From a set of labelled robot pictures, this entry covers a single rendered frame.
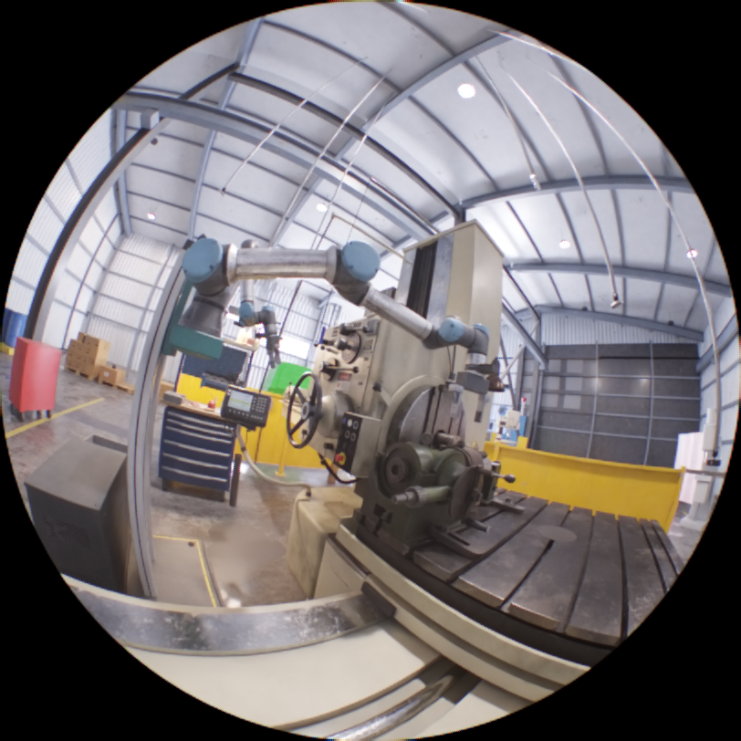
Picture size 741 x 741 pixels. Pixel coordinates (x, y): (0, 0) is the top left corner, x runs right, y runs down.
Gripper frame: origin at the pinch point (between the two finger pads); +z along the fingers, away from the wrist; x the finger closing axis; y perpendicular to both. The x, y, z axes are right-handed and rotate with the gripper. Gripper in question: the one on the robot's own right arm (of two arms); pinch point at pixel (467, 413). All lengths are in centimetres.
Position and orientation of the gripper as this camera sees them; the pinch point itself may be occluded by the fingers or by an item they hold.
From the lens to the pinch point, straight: 86.9
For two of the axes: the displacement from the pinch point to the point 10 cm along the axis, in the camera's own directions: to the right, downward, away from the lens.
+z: -2.2, 9.7, -1.4
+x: -8.6, -2.6, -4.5
